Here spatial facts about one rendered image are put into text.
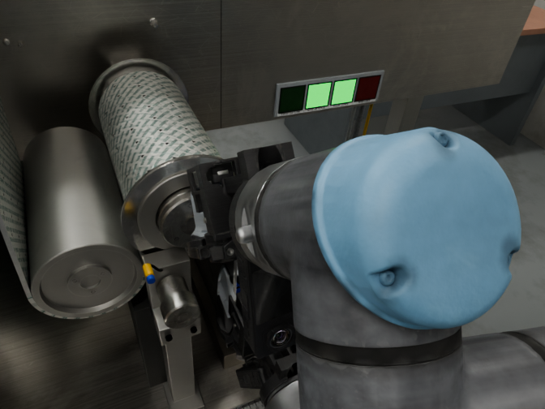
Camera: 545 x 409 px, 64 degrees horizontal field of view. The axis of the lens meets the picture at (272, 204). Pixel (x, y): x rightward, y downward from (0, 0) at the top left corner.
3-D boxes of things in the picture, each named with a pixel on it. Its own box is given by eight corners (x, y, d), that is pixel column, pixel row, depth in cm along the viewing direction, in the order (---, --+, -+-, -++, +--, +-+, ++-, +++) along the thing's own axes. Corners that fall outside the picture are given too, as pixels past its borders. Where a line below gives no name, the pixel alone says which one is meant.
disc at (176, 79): (98, 155, 69) (79, 64, 59) (98, 153, 69) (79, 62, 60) (190, 139, 74) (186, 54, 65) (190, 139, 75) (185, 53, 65)
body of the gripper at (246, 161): (259, 156, 42) (319, 135, 31) (278, 243, 42) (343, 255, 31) (181, 171, 39) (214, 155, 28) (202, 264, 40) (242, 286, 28)
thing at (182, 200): (173, 192, 44) (237, 200, 49) (168, 181, 46) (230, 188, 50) (152, 247, 48) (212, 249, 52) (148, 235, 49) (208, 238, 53)
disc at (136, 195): (130, 273, 52) (110, 171, 42) (130, 269, 52) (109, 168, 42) (247, 242, 57) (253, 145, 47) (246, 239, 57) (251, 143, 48)
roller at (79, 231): (46, 329, 52) (16, 261, 44) (35, 199, 69) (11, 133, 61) (148, 299, 56) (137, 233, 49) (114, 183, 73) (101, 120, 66)
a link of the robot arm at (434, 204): (372, 381, 14) (354, 110, 14) (255, 309, 24) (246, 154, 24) (546, 337, 17) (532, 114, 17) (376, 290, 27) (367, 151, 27)
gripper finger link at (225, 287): (225, 242, 61) (252, 291, 55) (225, 270, 65) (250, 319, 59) (204, 248, 60) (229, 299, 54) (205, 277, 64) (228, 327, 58)
